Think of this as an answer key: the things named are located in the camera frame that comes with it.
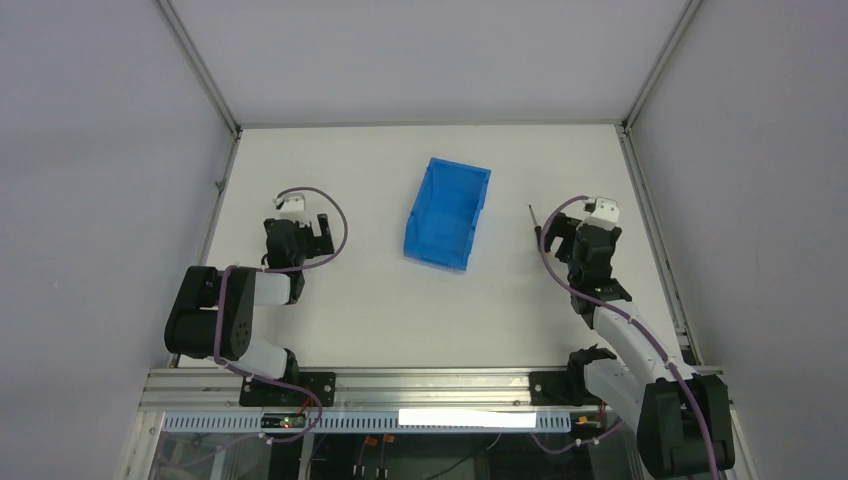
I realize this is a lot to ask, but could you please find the blue plastic bin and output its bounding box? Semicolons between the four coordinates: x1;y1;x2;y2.
403;157;491;271

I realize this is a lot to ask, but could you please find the small green circuit board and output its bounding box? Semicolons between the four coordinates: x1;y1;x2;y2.
261;413;308;430

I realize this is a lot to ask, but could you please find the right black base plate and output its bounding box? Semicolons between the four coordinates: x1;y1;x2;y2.
527;370;601;407

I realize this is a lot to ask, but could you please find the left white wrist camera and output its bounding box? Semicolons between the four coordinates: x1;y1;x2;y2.
276;192;310;223

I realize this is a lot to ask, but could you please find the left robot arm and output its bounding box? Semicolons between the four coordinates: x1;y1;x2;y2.
164;213;335;384

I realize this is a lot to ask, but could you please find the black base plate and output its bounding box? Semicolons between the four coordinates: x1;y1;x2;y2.
527;370;601;407
238;371;337;407

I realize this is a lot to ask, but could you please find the black yellow screwdriver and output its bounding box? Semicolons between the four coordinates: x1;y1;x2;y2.
528;204;550;255

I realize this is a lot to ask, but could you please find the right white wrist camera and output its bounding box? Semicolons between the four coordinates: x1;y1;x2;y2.
581;197;620;231

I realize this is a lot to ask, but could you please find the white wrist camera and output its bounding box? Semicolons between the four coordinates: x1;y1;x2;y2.
581;197;620;231
276;192;310;223

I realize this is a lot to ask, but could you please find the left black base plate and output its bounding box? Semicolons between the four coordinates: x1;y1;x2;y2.
238;371;337;407

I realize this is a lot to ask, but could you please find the aluminium front rail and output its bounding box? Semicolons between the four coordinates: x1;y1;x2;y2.
139;367;564;411

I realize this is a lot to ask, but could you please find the slotted grey cable duct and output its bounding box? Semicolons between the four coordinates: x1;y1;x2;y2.
163;408;572;434

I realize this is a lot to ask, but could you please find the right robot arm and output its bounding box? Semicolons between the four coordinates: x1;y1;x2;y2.
537;212;736;479

